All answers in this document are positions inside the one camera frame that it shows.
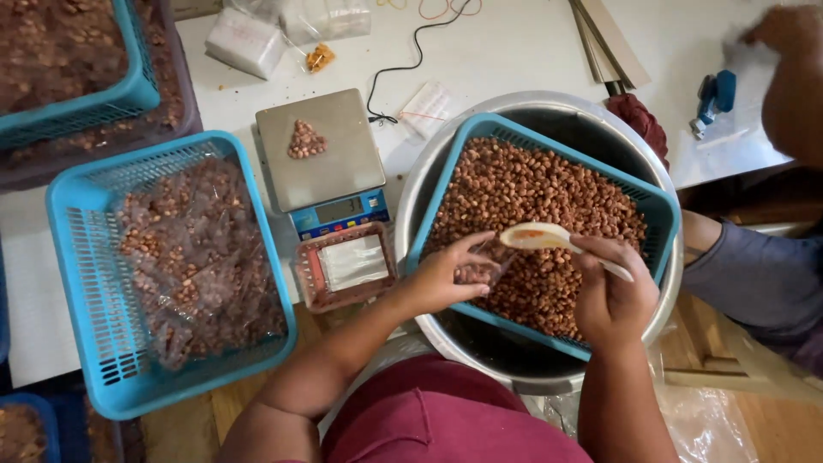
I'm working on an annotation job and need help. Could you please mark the person's left hand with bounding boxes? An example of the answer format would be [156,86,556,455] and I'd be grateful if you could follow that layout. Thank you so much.
[410,231,500,316]

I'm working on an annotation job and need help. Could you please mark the person's right hand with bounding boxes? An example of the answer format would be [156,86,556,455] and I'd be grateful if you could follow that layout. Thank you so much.
[568,234,661,352]

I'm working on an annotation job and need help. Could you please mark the white plastic spoon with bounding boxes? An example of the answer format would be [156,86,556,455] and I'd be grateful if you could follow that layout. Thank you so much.
[499,222,635,284]

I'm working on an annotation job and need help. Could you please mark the small clear plastic bag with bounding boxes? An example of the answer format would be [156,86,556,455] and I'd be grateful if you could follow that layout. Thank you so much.
[453,247,517,288]

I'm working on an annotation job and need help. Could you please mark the dark red cloth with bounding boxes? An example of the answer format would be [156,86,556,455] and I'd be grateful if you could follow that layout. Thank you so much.
[605,93,671,171]

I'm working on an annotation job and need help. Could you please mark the grey shorts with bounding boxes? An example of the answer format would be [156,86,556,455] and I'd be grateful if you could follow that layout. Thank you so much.
[682,217,823,382]

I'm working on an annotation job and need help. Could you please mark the wooden bench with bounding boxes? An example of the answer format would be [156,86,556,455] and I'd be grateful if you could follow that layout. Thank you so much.
[661,222,823,407]

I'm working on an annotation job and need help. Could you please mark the large metal basin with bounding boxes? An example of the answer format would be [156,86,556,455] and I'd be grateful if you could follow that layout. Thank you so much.
[393,90,684,395]

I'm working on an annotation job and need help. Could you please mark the blue stapler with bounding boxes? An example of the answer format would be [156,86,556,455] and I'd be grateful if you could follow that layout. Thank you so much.
[688,69,738,141]

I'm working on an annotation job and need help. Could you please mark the stack of cardboard sheets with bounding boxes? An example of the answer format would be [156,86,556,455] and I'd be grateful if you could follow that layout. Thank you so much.
[568,0,653,91]

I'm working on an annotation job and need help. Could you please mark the clear plastic sheet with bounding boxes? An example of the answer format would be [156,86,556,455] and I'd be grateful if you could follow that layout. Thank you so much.
[520,322,761,463]

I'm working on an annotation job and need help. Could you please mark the banded bundle of small bags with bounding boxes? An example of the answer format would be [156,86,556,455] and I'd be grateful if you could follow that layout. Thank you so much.
[398,80,455,140]

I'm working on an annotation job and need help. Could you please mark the person's maroon shirt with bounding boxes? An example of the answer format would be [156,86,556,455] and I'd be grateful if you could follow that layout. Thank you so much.
[276,353,594,463]

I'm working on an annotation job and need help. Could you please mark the stack of empty clear bags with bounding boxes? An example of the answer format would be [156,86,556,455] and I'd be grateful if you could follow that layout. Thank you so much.
[316,233,390,293]

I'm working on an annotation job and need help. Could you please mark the orange rubber band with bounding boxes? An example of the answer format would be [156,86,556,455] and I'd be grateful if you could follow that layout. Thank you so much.
[418,0,483,21]

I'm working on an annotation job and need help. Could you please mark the digital kitchen scale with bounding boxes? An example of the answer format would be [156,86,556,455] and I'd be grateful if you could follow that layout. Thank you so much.
[255,88,392,243]

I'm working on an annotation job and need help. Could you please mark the small pink plastic basket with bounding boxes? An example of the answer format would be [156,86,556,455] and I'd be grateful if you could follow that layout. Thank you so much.
[292,221,399,315]

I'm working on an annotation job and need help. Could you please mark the triangular peanut packet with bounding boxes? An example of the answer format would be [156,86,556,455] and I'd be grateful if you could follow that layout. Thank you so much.
[287,119,329,160]

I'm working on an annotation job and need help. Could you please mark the bag of orange rubber bands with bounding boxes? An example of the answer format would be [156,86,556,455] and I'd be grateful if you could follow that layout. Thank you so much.
[305,42,337,74]

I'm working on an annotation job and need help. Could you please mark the clear pack of plastic bags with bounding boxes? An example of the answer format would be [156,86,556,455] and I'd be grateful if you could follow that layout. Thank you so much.
[225,0,372,47]

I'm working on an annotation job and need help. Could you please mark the pile of packed peanut bags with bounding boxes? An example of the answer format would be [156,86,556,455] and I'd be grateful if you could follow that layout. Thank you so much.
[112,157,289,371]

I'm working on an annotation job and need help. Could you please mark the white pack of plastic bags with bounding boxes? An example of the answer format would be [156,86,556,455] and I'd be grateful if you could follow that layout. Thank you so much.
[204,8,288,81]

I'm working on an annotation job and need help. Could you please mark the purple plastic basket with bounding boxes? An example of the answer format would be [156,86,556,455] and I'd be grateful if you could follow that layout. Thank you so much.
[0,0,204,194]

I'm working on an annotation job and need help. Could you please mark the dark blue plastic basket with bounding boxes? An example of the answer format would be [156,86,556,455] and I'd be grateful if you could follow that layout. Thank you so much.
[46,386,146,463]

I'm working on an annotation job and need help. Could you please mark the black cable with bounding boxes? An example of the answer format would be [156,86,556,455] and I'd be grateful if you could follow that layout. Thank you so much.
[366,0,474,126]

